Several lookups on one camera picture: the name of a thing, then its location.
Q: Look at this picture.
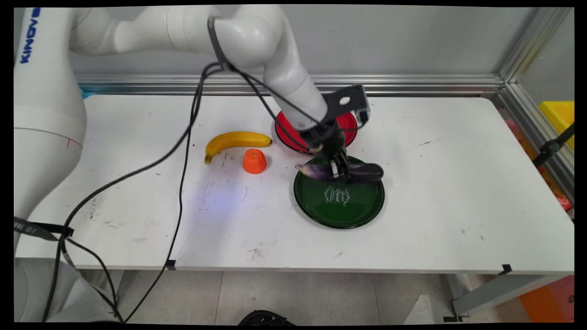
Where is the long aluminium frame rail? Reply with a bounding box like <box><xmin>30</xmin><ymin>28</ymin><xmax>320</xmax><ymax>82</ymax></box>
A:
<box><xmin>76</xmin><ymin>73</ymin><xmax>506</xmax><ymax>98</ymax></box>

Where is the orange plastic cup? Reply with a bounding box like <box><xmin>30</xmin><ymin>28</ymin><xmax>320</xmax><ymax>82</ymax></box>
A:
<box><xmin>243</xmin><ymin>148</ymin><xmax>268</xmax><ymax>175</ymax></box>

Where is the purple eggplant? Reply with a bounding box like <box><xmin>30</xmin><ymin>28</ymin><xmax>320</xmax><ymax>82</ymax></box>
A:
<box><xmin>295</xmin><ymin>162</ymin><xmax>385</xmax><ymax>184</ymax></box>

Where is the thin black cable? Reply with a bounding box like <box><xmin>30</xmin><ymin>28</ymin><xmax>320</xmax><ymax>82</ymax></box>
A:
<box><xmin>122</xmin><ymin>64</ymin><xmax>221</xmax><ymax>323</ymax></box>

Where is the thick black cable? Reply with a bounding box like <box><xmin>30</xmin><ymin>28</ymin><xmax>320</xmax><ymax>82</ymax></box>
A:
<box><xmin>40</xmin><ymin>62</ymin><xmax>225</xmax><ymax>323</ymax></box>

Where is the white metal table leg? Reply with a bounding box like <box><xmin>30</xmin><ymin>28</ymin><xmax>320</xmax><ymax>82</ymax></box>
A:
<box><xmin>80</xmin><ymin>269</ymin><xmax>125</xmax><ymax>314</ymax></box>

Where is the orange box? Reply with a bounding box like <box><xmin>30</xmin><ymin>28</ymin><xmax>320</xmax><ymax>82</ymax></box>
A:
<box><xmin>518</xmin><ymin>275</ymin><xmax>575</xmax><ymax>323</ymax></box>

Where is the short aluminium frame rail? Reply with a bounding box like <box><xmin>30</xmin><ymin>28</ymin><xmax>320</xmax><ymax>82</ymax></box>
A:
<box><xmin>492</xmin><ymin>82</ymin><xmax>575</xmax><ymax>204</ymax></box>

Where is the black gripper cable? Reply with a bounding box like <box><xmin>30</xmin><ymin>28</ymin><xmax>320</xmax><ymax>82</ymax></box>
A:
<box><xmin>227</xmin><ymin>64</ymin><xmax>327</xmax><ymax>154</ymax></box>

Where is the grey metal table leg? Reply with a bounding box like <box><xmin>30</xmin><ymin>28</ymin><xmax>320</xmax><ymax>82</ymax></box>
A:
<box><xmin>443</xmin><ymin>274</ymin><xmax>571</xmax><ymax>323</ymax></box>

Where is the green round plate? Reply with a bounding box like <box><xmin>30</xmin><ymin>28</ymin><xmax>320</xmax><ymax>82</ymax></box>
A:
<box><xmin>293</xmin><ymin>155</ymin><xmax>386</xmax><ymax>229</ymax></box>

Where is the aluminium frame post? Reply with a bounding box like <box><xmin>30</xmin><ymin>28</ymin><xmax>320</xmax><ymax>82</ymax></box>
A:
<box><xmin>498</xmin><ymin>6</ymin><xmax>573</xmax><ymax>84</ymax></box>

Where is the yellow box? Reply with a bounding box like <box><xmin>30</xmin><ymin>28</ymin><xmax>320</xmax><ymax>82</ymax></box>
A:
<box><xmin>538</xmin><ymin>101</ymin><xmax>575</xmax><ymax>152</ymax></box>

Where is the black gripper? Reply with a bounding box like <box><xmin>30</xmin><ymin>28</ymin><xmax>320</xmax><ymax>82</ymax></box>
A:
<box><xmin>299</xmin><ymin>123</ymin><xmax>354</xmax><ymax>183</ymax></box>

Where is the black stand clamp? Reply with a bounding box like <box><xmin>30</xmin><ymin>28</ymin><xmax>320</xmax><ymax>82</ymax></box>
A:
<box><xmin>532</xmin><ymin>123</ymin><xmax>575</xmax><ymax>168</ymax></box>

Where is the black wrist camera mount plate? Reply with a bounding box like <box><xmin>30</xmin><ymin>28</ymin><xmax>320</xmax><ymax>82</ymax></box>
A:
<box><xmin>321</xmin><ymin>84</ymin><xmax>371</xmax><ymax>127</ymax></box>

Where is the yellow banana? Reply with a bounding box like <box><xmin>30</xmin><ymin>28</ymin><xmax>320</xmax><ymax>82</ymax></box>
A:
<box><xmin>204</xmin><ymin>131</ymin><xmax>274</xmax><ymax>165</ymax></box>

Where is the red round plate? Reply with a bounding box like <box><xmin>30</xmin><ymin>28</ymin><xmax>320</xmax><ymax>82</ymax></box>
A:
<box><xmin>275</xmin><ymin>109</ymin><xmax>359</xmax><ymax>155</ymax></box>

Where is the black round floor object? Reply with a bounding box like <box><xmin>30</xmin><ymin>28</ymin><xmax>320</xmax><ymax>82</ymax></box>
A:
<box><xmin>238</xmin><ymin>310</ymin><xmax>296</xmax><ymax>326</ymax></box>

